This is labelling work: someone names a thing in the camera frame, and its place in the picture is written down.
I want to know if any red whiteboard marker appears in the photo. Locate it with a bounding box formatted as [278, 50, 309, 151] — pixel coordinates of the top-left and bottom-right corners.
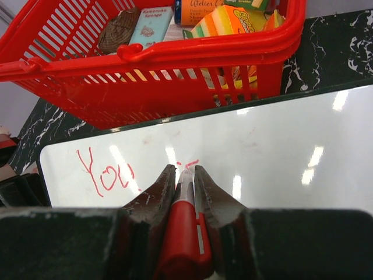
[153, 169, 213, 279]

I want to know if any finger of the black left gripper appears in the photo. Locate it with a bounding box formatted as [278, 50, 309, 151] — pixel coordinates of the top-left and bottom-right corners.
[1, 173, 50, 207]

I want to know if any tall orange sponge pack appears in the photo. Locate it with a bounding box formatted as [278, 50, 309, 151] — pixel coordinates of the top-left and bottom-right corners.
[223, 0, 269, 11]

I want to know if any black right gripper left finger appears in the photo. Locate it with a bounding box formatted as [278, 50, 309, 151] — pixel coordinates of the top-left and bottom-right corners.
[1, 164, 175, 279]

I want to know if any orange tube bottle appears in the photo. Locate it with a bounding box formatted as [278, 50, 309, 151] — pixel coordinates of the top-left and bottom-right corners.
[173, 0, 224, 26]

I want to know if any light blue sponge box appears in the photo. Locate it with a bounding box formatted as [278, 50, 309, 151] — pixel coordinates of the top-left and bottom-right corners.
[129, 6, 173, 50]

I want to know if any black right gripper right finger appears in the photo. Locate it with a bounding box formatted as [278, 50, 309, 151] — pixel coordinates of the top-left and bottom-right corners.
[194, 166, 372, 279]

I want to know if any striped yellow orange sponge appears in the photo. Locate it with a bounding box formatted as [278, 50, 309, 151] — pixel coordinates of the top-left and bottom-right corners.
[182, 5, 267, 39]

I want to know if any white whiteboard with dark frame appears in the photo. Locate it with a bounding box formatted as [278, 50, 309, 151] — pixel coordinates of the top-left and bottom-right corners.
[37, 78, 372, 212]

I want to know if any brown round scrubber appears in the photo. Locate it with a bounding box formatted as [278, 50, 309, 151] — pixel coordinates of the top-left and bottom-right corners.
[98, 8, 140, 54]

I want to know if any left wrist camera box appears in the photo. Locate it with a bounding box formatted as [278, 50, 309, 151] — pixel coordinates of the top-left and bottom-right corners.
[0, 126, 20, 167]

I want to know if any red plastic shopping basket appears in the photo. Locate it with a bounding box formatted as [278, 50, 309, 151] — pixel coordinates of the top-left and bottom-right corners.
[1, 0, 307, 129]

